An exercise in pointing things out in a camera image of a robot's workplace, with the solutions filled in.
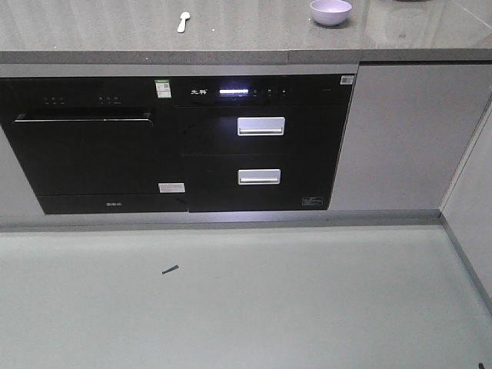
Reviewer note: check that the mint green plastic spoon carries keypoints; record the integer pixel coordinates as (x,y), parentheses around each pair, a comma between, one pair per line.
(184,16)

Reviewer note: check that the purple plastic bowl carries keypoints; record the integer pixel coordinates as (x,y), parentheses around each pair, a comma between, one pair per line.
(330,12)

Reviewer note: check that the black drawer disinfection cabinet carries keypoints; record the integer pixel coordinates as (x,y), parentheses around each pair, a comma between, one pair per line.
(315,110)

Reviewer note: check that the black built-in dishwasher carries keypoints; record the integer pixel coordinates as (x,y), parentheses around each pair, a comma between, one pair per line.
(95,145)

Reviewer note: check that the silver lower drawer handle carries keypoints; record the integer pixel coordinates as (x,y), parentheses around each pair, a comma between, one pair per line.
(259,176)

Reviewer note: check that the silver drawer handle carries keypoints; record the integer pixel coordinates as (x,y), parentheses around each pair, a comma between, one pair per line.
(260,126)
(259,176)

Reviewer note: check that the silver upper drawer handle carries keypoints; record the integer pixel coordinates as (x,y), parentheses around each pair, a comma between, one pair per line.
(260,126)

